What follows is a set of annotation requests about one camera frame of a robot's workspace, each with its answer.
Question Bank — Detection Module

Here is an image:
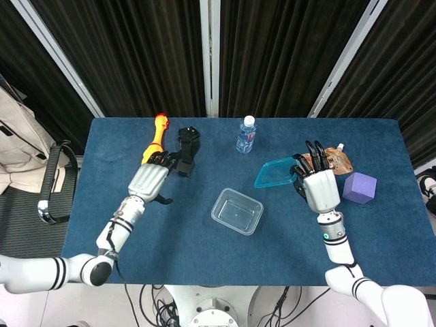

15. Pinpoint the blue velvet tablecloth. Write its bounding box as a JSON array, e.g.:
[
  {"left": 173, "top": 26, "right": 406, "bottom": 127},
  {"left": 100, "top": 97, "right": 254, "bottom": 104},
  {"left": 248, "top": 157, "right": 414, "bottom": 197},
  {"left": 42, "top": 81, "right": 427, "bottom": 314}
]
[{"left": 60, "top": 117, "right": 436, "bottom": 287}]

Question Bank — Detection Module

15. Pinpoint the beige fabric bag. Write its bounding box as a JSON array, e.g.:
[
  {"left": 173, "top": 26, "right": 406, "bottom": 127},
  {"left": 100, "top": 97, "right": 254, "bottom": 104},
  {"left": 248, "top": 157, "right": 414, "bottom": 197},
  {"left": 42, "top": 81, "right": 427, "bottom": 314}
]
[{"left": 0, "top": 84, "right": 68, "bottom": 196}]

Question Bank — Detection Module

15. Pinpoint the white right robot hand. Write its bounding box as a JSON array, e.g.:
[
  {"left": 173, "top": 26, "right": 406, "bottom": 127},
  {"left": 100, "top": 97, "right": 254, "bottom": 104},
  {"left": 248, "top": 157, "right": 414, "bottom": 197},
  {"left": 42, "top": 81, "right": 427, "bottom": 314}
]
[{"left": 290, "top": 140, "right": 341, "bottom": 214}]

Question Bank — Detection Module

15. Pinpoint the white frame post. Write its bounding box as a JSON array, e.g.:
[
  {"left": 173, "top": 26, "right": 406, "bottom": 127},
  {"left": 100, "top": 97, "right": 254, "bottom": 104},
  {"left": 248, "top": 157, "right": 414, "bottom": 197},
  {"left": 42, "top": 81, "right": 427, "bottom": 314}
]
[
  {"left": 199, "top": 0, "right": 222, "bottom": 119},
  {"left": 10, "top": 0, "right": 106, "bottom": 119},
  {"left": 307, "top": 0, "right": 390, "bottom": 119}
]

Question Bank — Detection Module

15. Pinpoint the purple foam cube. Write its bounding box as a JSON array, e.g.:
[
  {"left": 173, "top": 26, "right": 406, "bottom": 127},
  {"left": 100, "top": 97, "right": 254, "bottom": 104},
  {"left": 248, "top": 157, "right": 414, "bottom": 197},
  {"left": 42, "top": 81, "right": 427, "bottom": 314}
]
[{"left": 342, "top": 172, "right": 378, "bottom": 205}]

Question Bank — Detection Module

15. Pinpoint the yellow rubber chicken toy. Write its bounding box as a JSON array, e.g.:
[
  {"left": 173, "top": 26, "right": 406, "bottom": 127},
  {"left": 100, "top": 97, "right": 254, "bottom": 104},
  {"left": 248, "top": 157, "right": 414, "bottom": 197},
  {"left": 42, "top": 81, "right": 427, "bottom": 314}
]
[{"left": 140, "top": 112, "right": 170, "bottom": 168}]

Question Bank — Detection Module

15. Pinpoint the clear plastic water bottle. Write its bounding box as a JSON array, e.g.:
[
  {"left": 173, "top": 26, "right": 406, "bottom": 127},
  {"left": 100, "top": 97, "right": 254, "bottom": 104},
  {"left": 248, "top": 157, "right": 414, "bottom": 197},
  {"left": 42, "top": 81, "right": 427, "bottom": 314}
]
[{"left": 236, "top": 115, "right": 258, "bottom": 155}]

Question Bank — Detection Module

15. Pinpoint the brown spout pouch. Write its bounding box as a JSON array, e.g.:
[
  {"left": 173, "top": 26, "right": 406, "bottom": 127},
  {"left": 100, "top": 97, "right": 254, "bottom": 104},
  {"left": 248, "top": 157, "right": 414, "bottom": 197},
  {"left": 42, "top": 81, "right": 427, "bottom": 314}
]
[{"left": 301, "top": 142, "right": 354, "bottom": 176}]

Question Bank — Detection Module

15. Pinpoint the translucent blue container lid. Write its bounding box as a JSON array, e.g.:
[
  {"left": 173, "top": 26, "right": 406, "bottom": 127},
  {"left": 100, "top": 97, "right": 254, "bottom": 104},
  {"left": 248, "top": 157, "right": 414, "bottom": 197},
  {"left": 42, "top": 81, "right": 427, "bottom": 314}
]
[{"left": 253, "top": 155, "right": 303, "bottom": 189}]

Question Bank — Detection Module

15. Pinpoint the black office chair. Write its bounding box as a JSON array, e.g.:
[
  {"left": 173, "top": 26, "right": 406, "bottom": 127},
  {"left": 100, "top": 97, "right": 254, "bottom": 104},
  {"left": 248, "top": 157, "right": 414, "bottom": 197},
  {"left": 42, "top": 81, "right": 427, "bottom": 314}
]
[{"left": 0, "top": 139, "right": 80, "bottom": 268}]

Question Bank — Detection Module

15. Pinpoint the clear blue plastic container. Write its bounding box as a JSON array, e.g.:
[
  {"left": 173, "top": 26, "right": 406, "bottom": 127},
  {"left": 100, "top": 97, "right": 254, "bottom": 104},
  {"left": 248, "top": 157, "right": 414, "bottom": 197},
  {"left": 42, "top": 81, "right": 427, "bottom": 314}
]
[{"left": 211, "top": 188, "right": 265, "bottom": 236}]

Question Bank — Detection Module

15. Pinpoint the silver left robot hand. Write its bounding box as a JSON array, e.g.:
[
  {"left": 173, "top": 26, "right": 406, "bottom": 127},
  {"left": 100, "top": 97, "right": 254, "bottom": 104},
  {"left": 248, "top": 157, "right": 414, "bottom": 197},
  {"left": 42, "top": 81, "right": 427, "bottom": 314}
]
[{"left": 127, "top": 151, "right": 180, "bottom": 206}]

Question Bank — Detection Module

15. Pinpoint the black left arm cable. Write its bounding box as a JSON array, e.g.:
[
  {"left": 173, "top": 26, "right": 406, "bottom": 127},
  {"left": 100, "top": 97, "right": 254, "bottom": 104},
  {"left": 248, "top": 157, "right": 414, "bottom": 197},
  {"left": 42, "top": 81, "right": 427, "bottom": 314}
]
[{"left": 104, "top": 217, "right": 141, "bottom": 327}]

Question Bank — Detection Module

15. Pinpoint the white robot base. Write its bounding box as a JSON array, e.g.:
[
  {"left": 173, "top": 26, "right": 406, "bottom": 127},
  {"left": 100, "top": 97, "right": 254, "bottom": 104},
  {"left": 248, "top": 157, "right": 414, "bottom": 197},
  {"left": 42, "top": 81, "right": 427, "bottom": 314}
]
[{"left": 163, "top": 285, "right": 260, "bottom": 327}]

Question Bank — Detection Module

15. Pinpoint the black and white device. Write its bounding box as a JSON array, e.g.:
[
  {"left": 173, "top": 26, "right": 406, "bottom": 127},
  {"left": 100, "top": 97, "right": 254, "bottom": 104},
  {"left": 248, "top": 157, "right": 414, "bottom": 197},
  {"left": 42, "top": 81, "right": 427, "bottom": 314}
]
[{"left": 417, "top": 166, "right": 436, "bottom": 216}]

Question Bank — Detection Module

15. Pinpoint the black pleated curtain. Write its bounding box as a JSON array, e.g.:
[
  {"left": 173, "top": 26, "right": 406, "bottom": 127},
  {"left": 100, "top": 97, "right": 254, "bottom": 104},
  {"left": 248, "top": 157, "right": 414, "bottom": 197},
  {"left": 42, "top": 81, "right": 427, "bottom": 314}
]
[
  {"left": 30, "top": 0, "right": 207, "bottom": 119},
  {"left": 219, "top": 0, "right": 371, "bottom": 119},
  {"left": 318, "top": 0, "right": 436, "bottom": 168},
  {"left": 0, "top": 0, "right": 93, "bottom": 155}
]

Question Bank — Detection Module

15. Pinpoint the black floor cable bundle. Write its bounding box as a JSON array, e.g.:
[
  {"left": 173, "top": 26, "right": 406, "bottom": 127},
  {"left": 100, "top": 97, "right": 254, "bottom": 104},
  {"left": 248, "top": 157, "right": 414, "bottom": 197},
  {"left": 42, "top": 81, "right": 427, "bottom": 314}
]
[
  {"left": 139, "top": 284, "right": 191, "bottom": 327},
  {"left": 255, "top": 285, "right": 305, "bottom": 327}
]

